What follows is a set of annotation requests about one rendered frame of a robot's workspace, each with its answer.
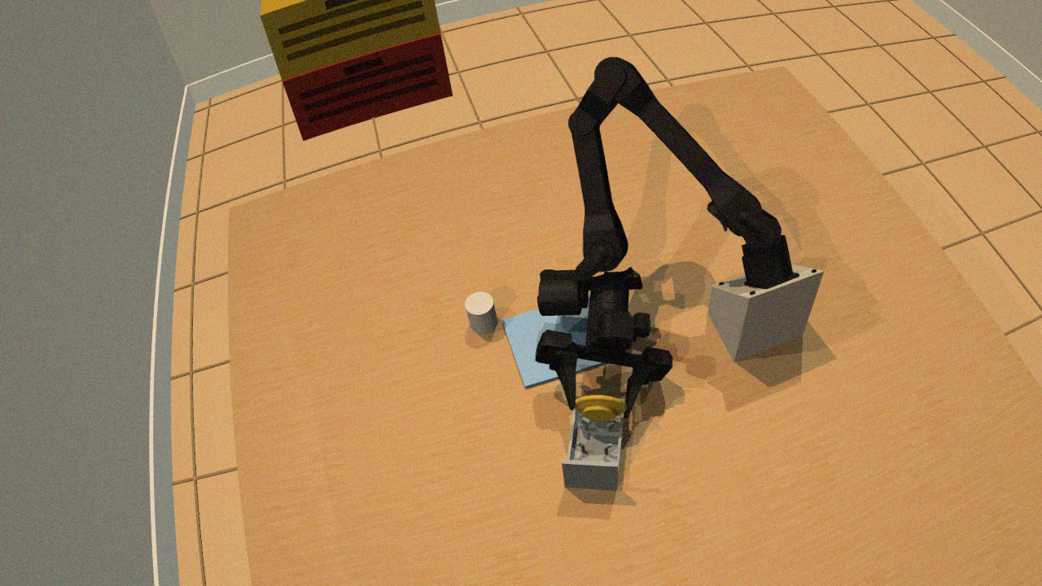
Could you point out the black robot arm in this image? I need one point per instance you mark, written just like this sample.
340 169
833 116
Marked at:
766 259

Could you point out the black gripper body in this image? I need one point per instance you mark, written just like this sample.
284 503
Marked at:
605 351

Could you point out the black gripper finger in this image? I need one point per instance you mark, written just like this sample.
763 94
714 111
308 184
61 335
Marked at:
641 376
564 363

